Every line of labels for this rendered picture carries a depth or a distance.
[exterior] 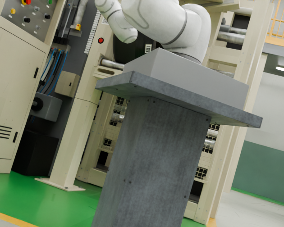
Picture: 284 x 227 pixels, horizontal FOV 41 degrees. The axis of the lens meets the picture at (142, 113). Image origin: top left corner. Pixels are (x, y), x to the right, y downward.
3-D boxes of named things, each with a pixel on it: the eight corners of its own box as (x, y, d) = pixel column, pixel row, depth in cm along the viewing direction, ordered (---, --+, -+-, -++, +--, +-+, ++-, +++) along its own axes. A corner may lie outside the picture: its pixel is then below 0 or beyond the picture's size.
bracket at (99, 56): (92, 65, 258) (97, 52, 259) (114, 80, 295) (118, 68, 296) (97, 66, 257) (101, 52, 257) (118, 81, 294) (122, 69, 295)
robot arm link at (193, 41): (210, 67, 149) (225, 15, 152) (179, 47, 138) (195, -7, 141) (181, 68, 162) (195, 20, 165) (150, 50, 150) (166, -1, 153)
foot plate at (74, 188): (34, 179, 262) (34, 176, 262) (54, 179, 287) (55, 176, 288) (67, 191, 253) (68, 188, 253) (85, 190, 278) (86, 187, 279)
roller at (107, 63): (100, 58, 261) (103, 58, 265) (99, 65, 261) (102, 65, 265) (147, 69, 249) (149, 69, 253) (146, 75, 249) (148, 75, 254)
